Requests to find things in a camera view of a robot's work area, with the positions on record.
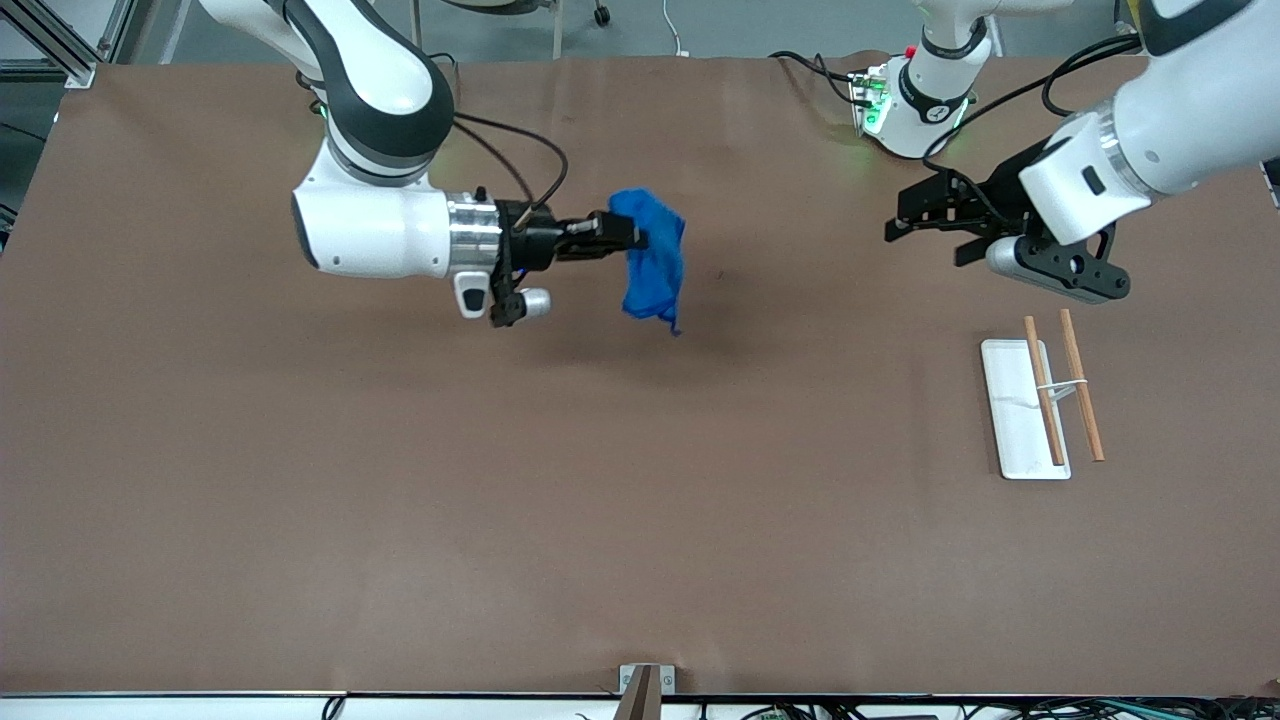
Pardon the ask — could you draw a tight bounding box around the blue microfibre towel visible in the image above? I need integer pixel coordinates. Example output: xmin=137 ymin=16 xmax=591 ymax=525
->
xmin=608 ymin=188 xmax=688 ymax=336

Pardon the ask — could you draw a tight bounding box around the white towel rack base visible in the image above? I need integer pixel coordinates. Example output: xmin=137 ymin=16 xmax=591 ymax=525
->
xmin=980 ymin=339 xmax=1072 ymax=481

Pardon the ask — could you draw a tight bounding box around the green lit control box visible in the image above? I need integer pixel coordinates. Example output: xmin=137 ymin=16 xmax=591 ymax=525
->
xmin=849 ymin=68 xmax=893 ymax=137

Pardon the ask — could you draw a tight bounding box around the wooden rack rod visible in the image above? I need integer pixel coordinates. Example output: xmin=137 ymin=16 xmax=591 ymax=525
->
xmin=1059 ymin=308 xmax=1106 ymax=463
xmin=1023 ymin=316 xmax=1067 ymax=467

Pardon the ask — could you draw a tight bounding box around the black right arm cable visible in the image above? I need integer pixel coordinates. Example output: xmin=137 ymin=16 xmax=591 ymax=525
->
xmin=440 ymin=110 xmax=571 ymax=226

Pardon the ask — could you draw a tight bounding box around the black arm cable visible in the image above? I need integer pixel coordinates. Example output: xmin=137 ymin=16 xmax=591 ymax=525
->
xmin=440 ymin=110 xmax=571 ymax=226
xmin=922 ymin=35 xmax=1146 ymax=226

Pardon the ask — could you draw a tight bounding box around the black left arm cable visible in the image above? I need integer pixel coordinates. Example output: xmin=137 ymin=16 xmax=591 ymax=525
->
xmin=922 ymin=35 xmax=1146 ymax=226

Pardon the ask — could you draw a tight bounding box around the black base cable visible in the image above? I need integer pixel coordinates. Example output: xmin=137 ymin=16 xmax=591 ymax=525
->
xmin=768 ymin=50 xmax=861 ymax=106

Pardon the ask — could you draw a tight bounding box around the grey metal table bracket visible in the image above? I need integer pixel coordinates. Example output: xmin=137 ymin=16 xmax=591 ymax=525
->
xmin=618 ymin=663 xmax=677 ymax=697

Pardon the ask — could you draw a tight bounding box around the brown post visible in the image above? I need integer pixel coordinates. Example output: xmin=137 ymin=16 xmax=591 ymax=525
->
xmin=614 ymin=666 xmax=661 ymax=720

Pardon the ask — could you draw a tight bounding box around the aluminium frame profile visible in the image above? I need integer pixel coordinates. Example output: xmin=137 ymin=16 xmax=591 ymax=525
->
xmin=0 ymin=0 xmax=97 ymax=89

